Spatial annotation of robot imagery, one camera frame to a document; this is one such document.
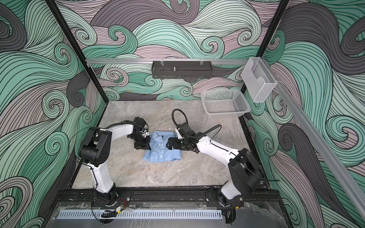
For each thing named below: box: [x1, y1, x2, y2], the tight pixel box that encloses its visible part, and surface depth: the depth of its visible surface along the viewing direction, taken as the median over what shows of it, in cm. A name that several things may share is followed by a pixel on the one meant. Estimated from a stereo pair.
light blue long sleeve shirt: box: [142, 131, 182, 163], surface depth 87 cm
